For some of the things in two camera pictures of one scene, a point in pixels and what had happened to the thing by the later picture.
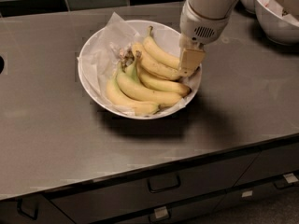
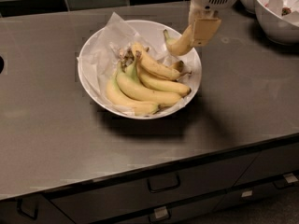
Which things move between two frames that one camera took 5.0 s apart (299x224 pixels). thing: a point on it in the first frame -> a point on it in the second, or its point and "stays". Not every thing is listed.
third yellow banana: [163, 84] stays
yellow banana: [158, 52] -> [180, 46]
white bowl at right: [281, 28] stays
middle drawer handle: [163, 183] stays
